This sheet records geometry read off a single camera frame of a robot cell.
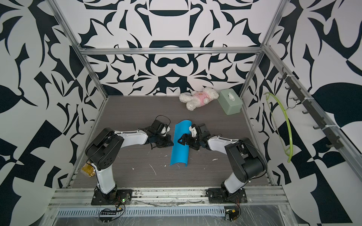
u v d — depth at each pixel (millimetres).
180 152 845
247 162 463
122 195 736
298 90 639
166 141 847
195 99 1083
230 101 1067
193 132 869
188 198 744
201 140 727
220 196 740
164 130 805
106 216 711
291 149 639
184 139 829
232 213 714
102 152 494
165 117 785
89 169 805
